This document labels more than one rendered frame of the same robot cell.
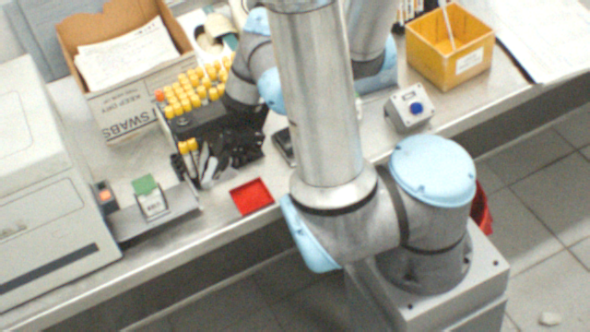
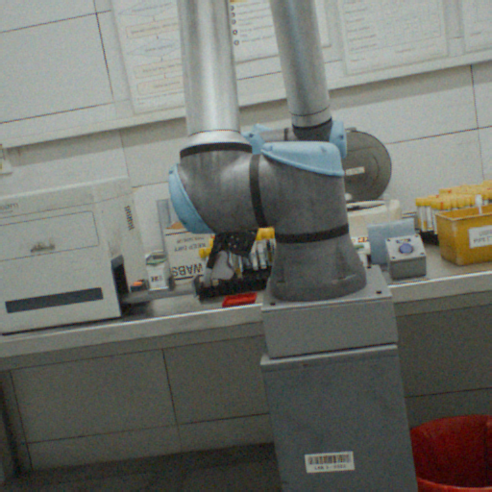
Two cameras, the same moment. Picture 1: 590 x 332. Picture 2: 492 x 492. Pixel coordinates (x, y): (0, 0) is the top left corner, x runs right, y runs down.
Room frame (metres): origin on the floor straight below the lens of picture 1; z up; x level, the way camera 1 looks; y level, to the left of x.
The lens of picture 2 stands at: (-0.34, -0.51, 1.18)
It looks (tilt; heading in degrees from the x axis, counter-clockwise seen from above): 8 degrees down; 25
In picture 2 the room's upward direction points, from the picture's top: 10 degrees counter-clockwise
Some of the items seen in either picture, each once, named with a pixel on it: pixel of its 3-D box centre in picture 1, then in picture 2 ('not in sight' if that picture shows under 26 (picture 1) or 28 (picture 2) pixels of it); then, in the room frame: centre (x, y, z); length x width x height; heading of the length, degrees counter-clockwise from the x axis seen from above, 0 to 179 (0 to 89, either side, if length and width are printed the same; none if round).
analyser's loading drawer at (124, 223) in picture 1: (143, 211); (152, 289); (0.83, 0.29, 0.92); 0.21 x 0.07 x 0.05; 108
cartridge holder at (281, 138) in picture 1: (291, 142); not in sight; (0.96, 0.00, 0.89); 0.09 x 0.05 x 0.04; 19
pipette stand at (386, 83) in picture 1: (371, 70); (392, 244); (1.08, -0.19, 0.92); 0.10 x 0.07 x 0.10; 100
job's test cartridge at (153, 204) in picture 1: (149, 197); (159, 276); (0.84, 0.27, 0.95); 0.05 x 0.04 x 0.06; 18
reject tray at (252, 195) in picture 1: (251, 195); (239, 299); (0.85, 0.09, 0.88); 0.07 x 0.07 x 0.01; 18
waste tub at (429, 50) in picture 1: (449, 46); (476, 233); (1.11, -0.36, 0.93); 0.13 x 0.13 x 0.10; 23
